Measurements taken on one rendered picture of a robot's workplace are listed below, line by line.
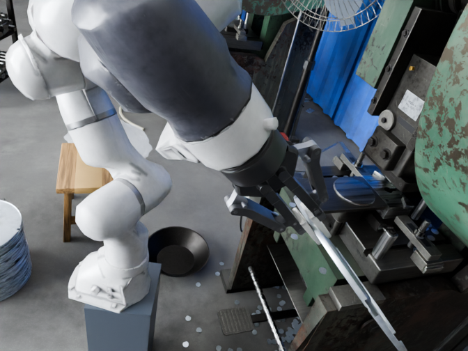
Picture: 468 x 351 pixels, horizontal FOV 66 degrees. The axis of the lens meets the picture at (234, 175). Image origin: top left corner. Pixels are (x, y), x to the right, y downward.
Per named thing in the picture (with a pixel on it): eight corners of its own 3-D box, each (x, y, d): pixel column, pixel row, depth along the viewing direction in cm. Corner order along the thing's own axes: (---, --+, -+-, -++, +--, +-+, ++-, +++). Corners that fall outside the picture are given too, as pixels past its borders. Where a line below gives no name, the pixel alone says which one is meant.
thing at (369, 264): (370, 284, 97) (380, 270, 94) (301, 179, 130) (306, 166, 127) (453, 271, 107) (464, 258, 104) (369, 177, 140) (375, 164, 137)
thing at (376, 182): (383, 219, 106) (390, 207, 103) (356, 186, 117) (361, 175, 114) (407, 216, 109) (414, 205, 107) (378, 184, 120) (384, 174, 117)
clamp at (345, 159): (356, 190, 120) (368, 166, 114) (331, 160, 133) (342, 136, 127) (370, 189, 122) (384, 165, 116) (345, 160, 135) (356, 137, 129)
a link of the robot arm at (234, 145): (266, 97, 30) (292, 136, 33) (220, 43, 39) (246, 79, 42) (151, 186, 32) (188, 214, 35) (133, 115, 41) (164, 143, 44)
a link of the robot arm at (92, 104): (65, 130, 82) (27, 51, 76) (133, 105, 89) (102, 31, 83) (75, 132, 65) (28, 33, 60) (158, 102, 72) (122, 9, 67)
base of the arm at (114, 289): (58, 306, 96) (53, 274, 88) (83, 251, 111) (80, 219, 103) (143, 316, 99) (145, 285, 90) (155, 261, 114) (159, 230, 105)
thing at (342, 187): (299, 244, 103) (313, 210, 95) (280, 210, 113) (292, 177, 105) (370, 237, 112) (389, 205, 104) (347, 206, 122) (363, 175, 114)
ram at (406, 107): (384, 178, 94) (446, 69, 77) (354, 145, 105) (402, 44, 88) (434, 176, 100) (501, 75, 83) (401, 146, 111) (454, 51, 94)
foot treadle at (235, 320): (221, 342, 132) (223, 335, 129) (214, 317, 140) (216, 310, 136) (354, 317, 152) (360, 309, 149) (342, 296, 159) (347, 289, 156)
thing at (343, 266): (370, 301, 74) (373, 299, 74) (434, 402, 46) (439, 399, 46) (288, 186, 74) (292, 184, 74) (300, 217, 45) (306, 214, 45)
